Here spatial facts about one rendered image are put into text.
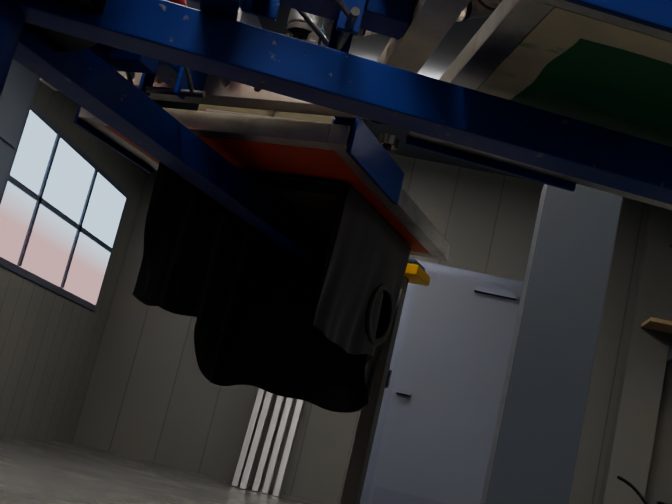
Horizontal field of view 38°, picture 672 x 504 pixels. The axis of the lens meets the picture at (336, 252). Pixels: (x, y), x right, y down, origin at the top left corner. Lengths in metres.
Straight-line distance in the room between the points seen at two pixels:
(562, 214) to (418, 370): 5.90
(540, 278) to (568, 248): 0.10
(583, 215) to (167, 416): 6.46
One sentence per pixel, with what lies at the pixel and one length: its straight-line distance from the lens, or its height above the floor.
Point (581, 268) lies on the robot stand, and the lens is 2.35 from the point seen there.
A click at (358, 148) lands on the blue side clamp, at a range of 1.76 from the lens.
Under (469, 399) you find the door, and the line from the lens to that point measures 8.18.
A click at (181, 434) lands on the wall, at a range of 8.46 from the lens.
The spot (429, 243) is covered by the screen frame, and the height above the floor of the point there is 0.95.
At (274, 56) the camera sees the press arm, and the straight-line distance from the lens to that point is 1.27.
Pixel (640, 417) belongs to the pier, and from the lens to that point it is 8.19.
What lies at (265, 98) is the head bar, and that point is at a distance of 1.73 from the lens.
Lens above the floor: 0.43
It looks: 11 degrees up
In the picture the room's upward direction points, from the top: 13 degrees clockwise
